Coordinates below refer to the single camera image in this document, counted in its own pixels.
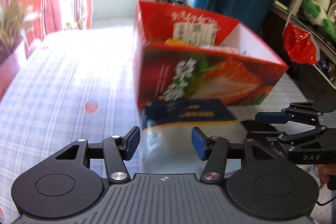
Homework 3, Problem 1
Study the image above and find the dark shelf unit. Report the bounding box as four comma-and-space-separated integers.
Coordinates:
261, 0, 335, 103

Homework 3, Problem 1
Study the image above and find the potted green plant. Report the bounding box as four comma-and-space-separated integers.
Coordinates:
1, 0, 39, 96

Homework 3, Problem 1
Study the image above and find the red plastic bag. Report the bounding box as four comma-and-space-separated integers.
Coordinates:
282, 23, 321, 65

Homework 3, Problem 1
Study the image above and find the green plush toy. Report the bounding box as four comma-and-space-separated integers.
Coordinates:
302, 0, 335, 39

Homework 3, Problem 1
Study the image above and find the checked strawberry tablecloth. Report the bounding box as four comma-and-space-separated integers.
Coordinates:
0, 25, 326, 224

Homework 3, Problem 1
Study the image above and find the dark blue snack packet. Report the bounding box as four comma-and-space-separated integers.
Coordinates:
142, 99, 238, 130

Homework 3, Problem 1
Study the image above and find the red strawberry cardboard box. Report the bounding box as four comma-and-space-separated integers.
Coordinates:
133, 0, 288, 109

